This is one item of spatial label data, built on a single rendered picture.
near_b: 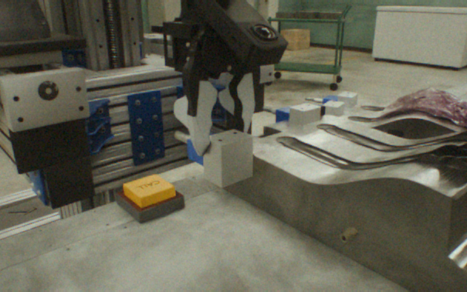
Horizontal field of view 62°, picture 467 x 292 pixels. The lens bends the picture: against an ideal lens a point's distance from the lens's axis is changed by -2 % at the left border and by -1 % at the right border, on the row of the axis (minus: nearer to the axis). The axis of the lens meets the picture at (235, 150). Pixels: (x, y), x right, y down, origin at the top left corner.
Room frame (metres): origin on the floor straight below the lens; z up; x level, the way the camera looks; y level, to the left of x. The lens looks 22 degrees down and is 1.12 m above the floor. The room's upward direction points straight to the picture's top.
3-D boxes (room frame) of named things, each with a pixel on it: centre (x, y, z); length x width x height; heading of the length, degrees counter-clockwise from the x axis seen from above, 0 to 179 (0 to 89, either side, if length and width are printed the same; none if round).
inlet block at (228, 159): (0.48, 0.04, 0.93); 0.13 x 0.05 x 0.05; 41
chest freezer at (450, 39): (6.99, -3.26, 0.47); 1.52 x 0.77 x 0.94; 45
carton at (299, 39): (8.86, -1.27, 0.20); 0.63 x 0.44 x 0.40; 135
